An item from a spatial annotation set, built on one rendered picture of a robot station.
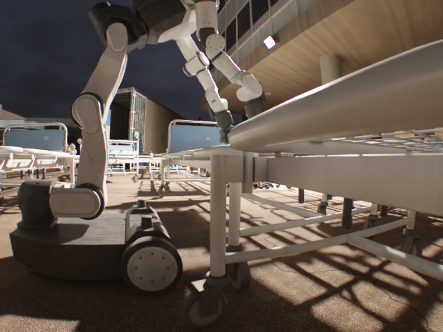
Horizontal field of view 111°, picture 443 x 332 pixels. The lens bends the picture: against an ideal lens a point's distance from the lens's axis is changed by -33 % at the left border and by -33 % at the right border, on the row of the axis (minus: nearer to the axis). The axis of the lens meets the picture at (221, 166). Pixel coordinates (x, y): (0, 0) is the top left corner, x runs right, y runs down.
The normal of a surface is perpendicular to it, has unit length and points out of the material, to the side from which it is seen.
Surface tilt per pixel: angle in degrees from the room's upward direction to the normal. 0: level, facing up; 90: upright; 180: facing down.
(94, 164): 90
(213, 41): 114
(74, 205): 90
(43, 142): 90
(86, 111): 90
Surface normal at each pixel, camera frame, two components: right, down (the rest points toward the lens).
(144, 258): 0.39, 0.03
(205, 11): 0.06, 0.43
